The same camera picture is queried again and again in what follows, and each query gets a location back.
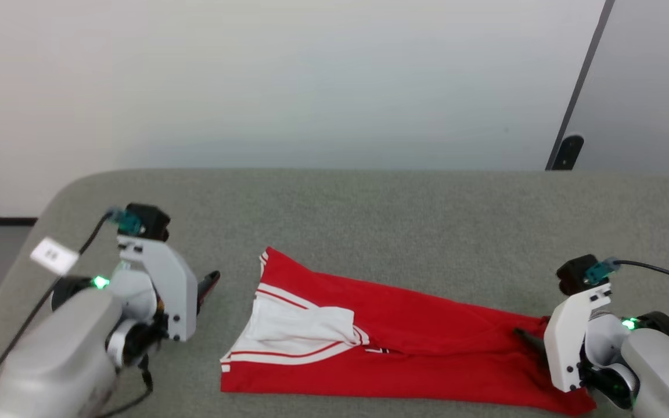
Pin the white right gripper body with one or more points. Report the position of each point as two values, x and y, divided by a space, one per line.
564 342

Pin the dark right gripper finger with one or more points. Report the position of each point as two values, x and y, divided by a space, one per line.
532 340

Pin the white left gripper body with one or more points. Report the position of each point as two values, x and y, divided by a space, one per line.
175 290

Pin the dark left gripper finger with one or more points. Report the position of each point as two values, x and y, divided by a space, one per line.
208 287

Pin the red and white garment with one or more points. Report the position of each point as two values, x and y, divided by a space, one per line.
427 348

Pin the dark door edge strip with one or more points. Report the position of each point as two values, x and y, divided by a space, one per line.
581 81

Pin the grey door panel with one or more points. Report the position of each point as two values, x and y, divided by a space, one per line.
654 81

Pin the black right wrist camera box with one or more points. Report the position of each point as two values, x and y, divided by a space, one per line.
571 274

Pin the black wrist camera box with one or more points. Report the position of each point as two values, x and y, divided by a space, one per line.
571 274
151 220

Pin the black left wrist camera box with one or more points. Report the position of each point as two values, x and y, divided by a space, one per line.
151 220

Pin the black door stop bracket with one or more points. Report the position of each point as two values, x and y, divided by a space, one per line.
568 154

